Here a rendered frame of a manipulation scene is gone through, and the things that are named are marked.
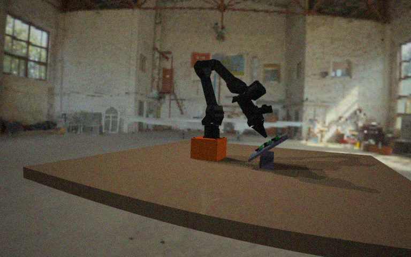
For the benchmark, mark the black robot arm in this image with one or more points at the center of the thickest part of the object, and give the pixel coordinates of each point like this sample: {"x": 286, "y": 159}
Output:
{"x": 214, "y": 112}

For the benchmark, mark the grey switch panel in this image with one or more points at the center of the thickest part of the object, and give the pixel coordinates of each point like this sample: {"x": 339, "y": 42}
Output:
{"x": 267, "y": 157}

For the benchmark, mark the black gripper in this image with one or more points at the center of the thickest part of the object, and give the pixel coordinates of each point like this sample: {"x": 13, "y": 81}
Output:
{"x": 254, "y": 119}

